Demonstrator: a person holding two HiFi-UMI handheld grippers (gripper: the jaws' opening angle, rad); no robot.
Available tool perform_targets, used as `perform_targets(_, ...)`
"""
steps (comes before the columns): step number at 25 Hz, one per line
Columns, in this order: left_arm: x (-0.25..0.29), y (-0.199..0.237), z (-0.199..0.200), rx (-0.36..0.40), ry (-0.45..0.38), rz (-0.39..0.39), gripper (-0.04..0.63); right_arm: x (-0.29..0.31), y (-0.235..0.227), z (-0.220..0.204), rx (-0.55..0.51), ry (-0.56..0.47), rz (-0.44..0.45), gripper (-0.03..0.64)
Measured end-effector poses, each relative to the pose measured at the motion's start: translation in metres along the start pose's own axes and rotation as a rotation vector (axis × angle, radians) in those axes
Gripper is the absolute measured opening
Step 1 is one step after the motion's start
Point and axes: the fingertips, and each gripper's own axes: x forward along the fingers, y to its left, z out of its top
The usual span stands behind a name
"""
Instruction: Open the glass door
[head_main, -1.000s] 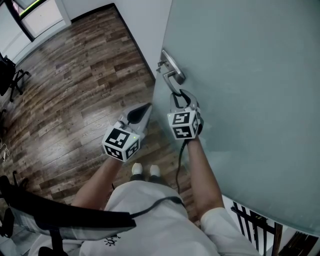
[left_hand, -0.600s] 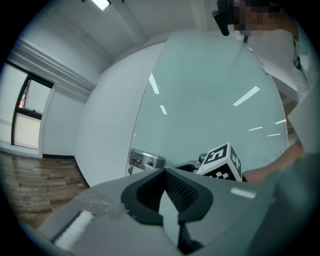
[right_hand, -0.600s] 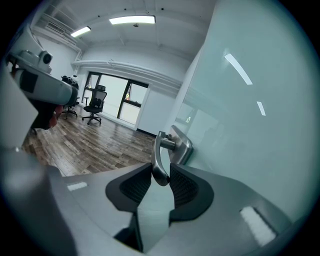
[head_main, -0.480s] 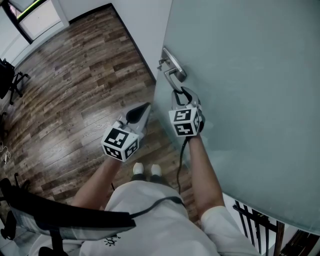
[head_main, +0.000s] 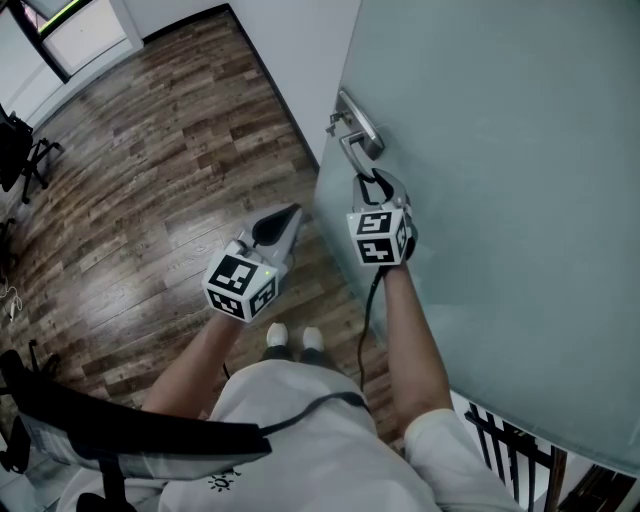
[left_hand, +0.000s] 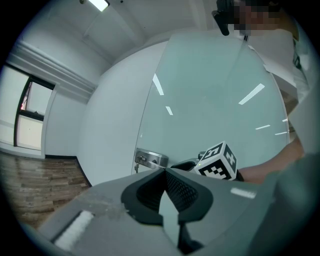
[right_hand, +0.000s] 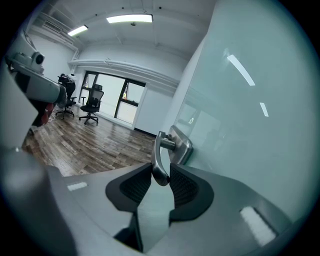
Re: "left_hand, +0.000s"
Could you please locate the frosted glass door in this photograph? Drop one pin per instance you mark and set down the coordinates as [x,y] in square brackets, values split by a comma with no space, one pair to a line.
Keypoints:
[212,100]

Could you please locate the black head-mounted camera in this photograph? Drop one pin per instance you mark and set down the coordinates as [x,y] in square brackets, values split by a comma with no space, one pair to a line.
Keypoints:
[222,22]

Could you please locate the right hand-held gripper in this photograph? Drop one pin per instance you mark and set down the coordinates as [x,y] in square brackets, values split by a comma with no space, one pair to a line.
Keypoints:
[217,162]

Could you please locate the person's head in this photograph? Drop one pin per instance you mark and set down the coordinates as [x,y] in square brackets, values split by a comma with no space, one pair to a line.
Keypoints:
[287,22]

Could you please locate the person's white shirt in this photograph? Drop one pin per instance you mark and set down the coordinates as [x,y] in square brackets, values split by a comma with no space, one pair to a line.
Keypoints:
[275,50]

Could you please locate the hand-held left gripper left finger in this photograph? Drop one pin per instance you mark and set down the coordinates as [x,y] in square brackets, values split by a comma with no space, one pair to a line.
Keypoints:
[112,197]

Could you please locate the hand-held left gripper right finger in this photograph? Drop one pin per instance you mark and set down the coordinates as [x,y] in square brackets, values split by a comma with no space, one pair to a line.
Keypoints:
[225,197]

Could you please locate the dark framed window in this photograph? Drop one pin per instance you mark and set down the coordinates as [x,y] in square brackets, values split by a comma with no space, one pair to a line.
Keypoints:
[32,125]

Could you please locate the small metal key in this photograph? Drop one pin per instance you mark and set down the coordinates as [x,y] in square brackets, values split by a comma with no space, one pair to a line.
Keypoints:
[136,167]

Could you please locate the rectangular ceiling light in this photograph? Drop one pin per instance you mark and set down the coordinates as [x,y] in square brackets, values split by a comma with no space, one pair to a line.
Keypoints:
[98,3]

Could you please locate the person's right forearm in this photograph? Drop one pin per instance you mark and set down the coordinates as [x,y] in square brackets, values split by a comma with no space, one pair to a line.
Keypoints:
[270,167]

